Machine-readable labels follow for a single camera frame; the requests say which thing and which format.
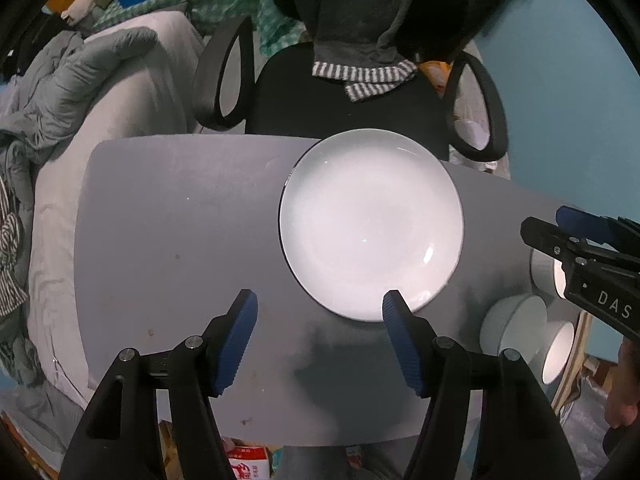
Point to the striped shirt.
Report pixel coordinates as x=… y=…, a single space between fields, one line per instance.
x=12 y=293

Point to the tied white plastic bag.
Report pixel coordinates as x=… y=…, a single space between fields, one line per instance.
x=471 y=124

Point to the dark grey hooded sweater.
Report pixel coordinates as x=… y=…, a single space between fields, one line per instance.
x=374 y=46

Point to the green checkered tablecloth table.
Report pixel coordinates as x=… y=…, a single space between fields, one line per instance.
x=275 y=30

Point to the red white carton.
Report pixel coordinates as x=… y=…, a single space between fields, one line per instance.
x=248 y=461

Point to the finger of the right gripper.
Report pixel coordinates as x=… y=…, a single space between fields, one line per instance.
x=548 y=239
x=582 y=224

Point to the grey bed mattress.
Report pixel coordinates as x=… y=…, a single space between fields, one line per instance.
x=101 y=256

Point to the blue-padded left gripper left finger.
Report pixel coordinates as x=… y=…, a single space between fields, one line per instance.
x=226 y=338

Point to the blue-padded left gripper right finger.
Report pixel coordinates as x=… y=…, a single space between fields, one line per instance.
x=411 y=338

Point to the person's right hand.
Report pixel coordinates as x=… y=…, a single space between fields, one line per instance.
x=622 y=406

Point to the black office chair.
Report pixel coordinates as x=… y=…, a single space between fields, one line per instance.
x=284 y=99

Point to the grey duvet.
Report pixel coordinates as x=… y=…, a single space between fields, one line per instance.
x=52 y=98

